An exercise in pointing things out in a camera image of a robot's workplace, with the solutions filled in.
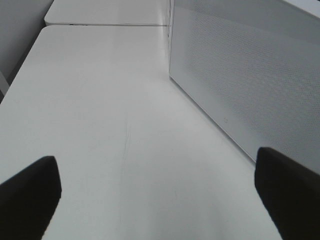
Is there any white microwave oven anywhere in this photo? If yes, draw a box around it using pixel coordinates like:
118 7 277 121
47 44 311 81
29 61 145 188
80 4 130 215
169 0 320 172

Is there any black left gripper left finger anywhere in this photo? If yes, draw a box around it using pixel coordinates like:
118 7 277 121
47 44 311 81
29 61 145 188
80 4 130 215
0 156 62 240

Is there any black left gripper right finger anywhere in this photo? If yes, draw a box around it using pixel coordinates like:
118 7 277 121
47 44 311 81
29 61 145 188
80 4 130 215
254 147 320 240

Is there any white rear table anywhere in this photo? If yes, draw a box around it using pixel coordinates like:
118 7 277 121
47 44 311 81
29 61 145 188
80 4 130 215
44 0 170 26

